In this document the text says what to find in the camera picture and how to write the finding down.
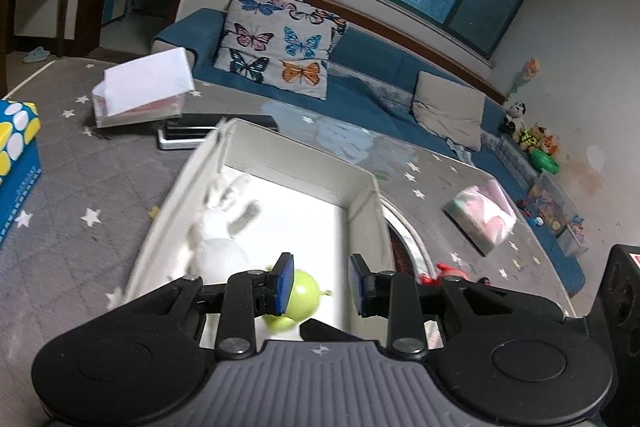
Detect pink and green packet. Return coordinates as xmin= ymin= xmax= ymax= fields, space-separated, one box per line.
xmin=443 ymin=179 xmax=519 ymax=257

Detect orange and yellow plush toys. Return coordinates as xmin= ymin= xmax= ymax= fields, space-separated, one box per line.
xmin=520 ymin=123 xmax=561 ymax=158

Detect cardboard box container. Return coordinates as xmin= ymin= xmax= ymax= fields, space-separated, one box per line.
xmin=120 ymin=117 xmax=397 ymax=349

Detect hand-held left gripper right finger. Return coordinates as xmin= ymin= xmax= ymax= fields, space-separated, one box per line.
xmin=348 ymin=253 xmax=557 ymax=357

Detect red crab toy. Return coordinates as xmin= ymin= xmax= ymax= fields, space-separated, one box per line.
xmin=419 ymin=262 xmax=471 ymax=286

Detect white rabbit toy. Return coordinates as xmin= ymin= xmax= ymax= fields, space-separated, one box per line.
xmin=197 ymin=174 xmax=264 ymax=286

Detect green round toy figure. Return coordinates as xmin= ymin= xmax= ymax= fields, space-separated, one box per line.
xmin=260 ymin=268 xmax=334 ymax=336

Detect black flat device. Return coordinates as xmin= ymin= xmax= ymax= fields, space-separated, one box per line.
xmin=157 ymin=113 xmax=279 ymax=152

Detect blue dotted tissue box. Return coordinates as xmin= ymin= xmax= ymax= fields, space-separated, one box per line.
xmin=0 ymin=99 xmax=44 ymax=253

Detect clear plastic toy bin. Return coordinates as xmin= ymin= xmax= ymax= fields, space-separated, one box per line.
xmin=527 ymin=170 xmax=581 ymax=236

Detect green inflatable ring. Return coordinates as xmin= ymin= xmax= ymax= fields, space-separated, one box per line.
xmin=530 ymin=148 xmax=560 ymax=176

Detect blue sofa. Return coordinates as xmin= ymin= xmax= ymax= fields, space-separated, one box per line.
xmin=151 ymin=0 xmax=587 ymax=299

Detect small clear plastic box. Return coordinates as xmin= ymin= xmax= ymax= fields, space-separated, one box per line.
xmin=557 ymin=219 xmax=590 ymax=258

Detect beige cushion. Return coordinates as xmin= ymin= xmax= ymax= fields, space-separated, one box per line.
xmin=411 ymin=71 xmax=486 ymax=152

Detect flower plush toy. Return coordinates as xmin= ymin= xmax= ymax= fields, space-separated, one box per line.
xmin=510 ymin=58 xmax=541 ymax=98

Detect white paper box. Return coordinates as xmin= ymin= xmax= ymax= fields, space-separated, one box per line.
xmin=91 ymin=47 xmax=197 ymax=130

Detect butterfly print pillow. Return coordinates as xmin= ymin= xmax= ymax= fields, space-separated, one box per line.
xmin=212 ymin=0 xmax=347 ymax=102

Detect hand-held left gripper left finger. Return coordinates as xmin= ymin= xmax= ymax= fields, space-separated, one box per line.
xmin=114 ymin=251 xmax=297 ymax=356

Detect panda plush toy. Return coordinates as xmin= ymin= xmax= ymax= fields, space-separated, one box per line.
xmin=500 ymin=101 xmax=527 ymax=136

